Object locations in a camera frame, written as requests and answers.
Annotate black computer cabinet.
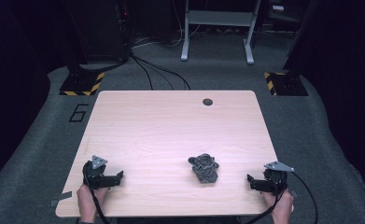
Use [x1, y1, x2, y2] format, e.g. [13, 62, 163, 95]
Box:
[62, 0, 132, 64]

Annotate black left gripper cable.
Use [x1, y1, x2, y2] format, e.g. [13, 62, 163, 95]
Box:
[82, 161, 111, 224]

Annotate thin black floor cable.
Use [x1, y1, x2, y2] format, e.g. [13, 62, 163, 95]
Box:
[130, 54, 155, 91]

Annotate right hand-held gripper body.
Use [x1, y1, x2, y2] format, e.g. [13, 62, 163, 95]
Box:
[254, 161, 296, 196]

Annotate long black right gripper cable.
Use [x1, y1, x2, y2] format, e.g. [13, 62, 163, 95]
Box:
[290, 171, 319, 224]

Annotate thick black floor cable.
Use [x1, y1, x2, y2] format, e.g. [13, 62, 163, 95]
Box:
[129, 51, 192, 91]

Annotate white floor cable bundle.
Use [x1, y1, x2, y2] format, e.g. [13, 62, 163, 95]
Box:
[131, 24, 203, 50]

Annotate white metal stand frame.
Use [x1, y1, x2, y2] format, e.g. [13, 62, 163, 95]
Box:
[180, 0, 262, 66]

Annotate black stand post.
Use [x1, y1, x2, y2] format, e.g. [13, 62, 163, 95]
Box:
[282, 0, 316, 73]
[60, 0, 90, 76]

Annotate person's right hand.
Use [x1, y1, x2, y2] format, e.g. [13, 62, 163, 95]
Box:
[261, 188, 296, 224]

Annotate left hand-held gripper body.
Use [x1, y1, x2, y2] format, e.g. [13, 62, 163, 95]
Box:
[82, 154, 119, 190]

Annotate person's left hand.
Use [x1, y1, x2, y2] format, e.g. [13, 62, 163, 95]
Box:
[76, 182, 110, 224]

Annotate grey towel cloth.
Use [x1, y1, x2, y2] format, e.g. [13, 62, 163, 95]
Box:
[188, 152, 220, 185]

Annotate black base plate striped edge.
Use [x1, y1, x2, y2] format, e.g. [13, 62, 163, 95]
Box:
[262, 71, 309, 97]
[59, 71, 105, 97]

